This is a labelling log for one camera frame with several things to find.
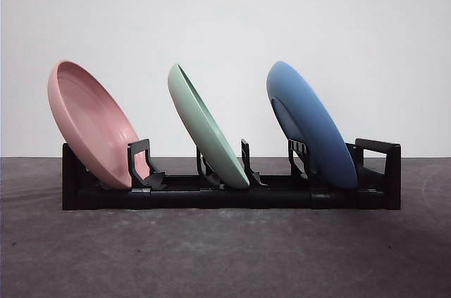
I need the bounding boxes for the green plate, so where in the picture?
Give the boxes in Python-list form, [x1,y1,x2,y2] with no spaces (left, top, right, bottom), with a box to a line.
[167,62,251,188]

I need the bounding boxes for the blue plate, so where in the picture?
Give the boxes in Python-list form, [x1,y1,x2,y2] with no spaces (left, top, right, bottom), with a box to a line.
[266,61,358,190]

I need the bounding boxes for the pink plate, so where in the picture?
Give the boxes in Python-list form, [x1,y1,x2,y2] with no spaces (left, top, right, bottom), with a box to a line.
[47,60,142,190]

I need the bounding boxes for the black plate rack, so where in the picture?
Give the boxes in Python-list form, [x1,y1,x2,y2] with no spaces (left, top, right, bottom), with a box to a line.
[62,137,402,211]

